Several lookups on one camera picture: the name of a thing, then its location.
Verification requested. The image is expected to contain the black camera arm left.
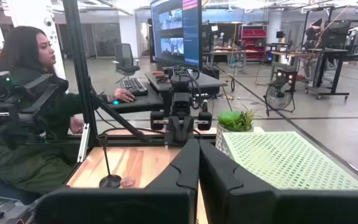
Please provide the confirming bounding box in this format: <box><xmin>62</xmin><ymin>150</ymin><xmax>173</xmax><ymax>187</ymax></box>
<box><xmin>0</xmin><ymin>70</ymin><xmax>60</xmax><ymax>147</ymax></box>

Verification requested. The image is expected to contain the tall black candlestick holder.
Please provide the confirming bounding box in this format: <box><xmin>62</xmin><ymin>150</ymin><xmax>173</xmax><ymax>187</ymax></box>
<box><xmin>96</xmin><ymin>133</ymin><xmax>123</xmax><ymax>189</ymax></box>

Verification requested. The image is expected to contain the wooden workbench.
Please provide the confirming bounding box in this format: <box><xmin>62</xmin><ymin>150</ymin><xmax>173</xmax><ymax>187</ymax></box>
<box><xmin>202</xmin><ymin>45</ymin><xmax>260</xmax><ymax>75</ymax></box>

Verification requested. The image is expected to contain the succulent in triangle-pattern pot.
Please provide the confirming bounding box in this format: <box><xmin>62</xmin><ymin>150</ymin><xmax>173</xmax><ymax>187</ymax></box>
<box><xmin>215</xmin><ymin>106</ymin><xmax>259</xmax><ymax>160</ymax></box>

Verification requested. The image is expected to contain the black floor fan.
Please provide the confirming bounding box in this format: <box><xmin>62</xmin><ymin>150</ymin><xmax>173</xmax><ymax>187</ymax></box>
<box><xmin>263</xmin><ymin>68</ymin><xmax>298</xmax><ymax>117</ymax></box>

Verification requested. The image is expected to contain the red storage rack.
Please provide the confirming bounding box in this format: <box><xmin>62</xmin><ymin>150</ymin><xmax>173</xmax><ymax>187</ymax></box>
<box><xmin>239</xmin><ymin>24</ymin><xmax>269</xmax><ymax>62</ymax></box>

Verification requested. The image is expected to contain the computer monitor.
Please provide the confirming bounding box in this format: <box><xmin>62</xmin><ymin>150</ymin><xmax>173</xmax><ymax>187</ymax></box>
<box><xmin>150</xmin><ymin>0</ymin><xmax>203</xmax><ymax>72</ymax></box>

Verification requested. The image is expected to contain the black standing desk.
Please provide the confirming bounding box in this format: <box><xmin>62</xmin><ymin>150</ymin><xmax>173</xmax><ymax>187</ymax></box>
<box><xmin>304</xmin><ymin>48</ymin><xmax>358</xmax><ymax>101</ymax></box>

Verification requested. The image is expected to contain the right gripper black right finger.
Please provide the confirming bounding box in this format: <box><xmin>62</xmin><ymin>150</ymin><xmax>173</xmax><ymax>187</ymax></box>
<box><xmin>199</xmin><ymin>139</ymin><xmax>358</xmax><ymax>224</ymax></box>

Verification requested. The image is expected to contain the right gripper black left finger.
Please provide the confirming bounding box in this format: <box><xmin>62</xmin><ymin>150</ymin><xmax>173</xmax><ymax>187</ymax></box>
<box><xmin>34</xmin><ymin>138</ymin><xmax>201</xmax><ymax>224</ymax></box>

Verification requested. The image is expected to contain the green perforated metal shelf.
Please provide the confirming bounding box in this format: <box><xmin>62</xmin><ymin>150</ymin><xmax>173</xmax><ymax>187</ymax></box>
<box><xmin>221</xmin><ymin>131</ymin><xmax>358</xmax><ymax>192</ymax></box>

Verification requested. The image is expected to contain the black keyboard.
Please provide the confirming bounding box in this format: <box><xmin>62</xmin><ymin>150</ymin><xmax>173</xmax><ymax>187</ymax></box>
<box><xmin>119</xmin><ymin>77</ymin><xmax>149</xmax><ymax>97</ymax></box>

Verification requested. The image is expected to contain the black mesh office chair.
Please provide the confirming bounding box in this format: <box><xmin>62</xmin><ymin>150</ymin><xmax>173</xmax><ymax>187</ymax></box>
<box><xmin>112</xmin><ymin>43</ymin><xmax>141</xmax><ymax>84</ymax></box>

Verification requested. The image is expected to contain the dark computer desk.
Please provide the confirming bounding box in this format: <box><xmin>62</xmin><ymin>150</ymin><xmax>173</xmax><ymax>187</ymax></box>
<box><xmin>106</xmin><ymin>70</ymin><xmax>229</xmax><ymax>114</ymax></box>

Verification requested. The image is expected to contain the black aluminium rig frame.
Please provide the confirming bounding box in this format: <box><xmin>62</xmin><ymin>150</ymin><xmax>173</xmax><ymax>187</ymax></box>
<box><xmin>61</xmin><ymin>0</ymin><xmax>219</xmax><ymax>149</ymax></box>

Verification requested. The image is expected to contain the person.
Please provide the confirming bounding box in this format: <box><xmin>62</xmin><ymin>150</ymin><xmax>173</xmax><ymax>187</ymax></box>
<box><xmin>0</xmin><ymin>26</ymin><xmax>136</xmax><ymax>196</ymax></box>

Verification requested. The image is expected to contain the silver aluminium bar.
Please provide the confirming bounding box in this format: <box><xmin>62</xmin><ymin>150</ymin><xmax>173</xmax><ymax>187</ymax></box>
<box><xmin>77</xmin><ymin>123</ymin><xmax>91</xmax><ymax>164</ymax></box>

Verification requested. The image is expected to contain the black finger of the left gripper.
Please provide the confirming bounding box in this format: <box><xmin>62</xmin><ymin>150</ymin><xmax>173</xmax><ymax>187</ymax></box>
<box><xmin>180</xmin><ymin>123</ymin><xmax>195</xmax><ymax>146</ymax></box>
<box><xmin>165</xmin><ymin>123</ymin><xmax>181</xmax><ymax>146</ymax></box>

